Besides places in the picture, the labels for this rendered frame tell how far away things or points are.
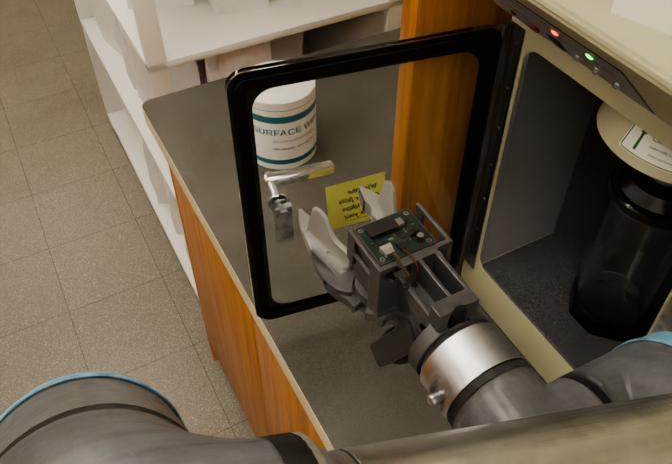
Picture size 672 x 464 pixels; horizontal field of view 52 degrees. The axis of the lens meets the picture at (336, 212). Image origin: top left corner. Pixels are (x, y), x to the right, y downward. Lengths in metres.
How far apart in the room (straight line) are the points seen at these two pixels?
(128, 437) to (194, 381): 1.81
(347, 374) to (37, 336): 1.51
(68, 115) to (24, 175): 0.39
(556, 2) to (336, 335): 0.60
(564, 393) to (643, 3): 0.28
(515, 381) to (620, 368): 0.08
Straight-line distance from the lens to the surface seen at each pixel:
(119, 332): 2.26
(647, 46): 0.54
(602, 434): 0.37
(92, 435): 0.31
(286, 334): 1.01
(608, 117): 0.77
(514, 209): 0.97
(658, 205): 0.82
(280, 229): 0.82
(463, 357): 0.52
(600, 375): 0.55
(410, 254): 0.55
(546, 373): 1.00
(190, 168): 1.28
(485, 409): 0.51
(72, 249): 2.55
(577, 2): 0.58
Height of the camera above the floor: 1.77
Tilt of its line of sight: 45 degrees down
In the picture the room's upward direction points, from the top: straight up
